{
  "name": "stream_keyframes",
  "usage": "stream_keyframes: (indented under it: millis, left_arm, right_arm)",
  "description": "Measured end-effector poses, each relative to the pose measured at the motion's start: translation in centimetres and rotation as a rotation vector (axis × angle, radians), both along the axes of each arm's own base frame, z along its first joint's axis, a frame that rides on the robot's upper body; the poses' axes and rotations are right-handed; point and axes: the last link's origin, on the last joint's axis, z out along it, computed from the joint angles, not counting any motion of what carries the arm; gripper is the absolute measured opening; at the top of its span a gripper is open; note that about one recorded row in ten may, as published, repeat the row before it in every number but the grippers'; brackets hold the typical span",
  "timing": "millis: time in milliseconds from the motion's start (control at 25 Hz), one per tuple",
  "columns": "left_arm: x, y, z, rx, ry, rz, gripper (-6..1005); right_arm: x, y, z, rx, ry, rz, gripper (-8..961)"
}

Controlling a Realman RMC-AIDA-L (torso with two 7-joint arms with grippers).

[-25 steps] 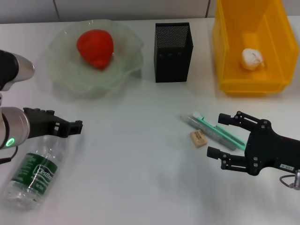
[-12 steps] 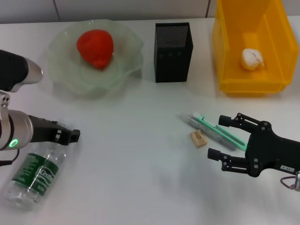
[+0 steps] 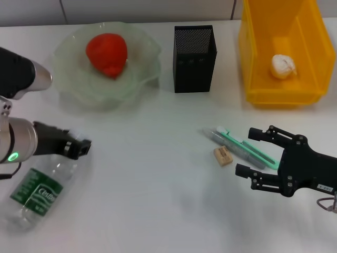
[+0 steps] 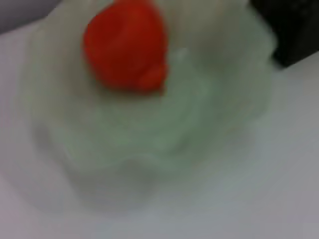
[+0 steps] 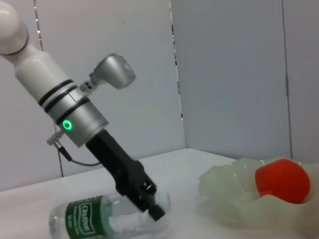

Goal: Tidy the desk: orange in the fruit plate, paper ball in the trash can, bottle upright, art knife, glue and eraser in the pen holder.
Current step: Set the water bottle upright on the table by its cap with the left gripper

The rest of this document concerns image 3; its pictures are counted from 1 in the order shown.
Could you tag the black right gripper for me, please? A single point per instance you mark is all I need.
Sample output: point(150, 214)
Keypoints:
point(305, 171)

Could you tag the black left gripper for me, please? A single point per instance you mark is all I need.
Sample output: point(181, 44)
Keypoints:
point(52, 142)

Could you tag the green utility knife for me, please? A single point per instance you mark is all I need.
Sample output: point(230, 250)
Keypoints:
point(252, 150)

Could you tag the grey glitter pen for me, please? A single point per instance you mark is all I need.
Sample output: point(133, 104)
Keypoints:
point(234, 149)

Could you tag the tan eraser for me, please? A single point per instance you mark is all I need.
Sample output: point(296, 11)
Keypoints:
point(223, 156)

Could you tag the clear bottle with green label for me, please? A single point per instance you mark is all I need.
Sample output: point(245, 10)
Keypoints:
point(39, 192)

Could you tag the white paper ball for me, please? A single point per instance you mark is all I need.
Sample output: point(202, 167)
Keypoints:
point(283, 66)

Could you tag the red-orange fruit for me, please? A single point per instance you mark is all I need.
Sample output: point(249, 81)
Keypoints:
point(108, 52)

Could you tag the green glass fruit plate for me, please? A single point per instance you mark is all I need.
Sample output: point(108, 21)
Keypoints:
point(79, 87)

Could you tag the black mesh pen holder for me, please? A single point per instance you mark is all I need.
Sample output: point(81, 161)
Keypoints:
point(193, 71)

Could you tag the yellow plastic bin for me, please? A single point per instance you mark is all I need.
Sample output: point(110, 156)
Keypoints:
point(287, 92)

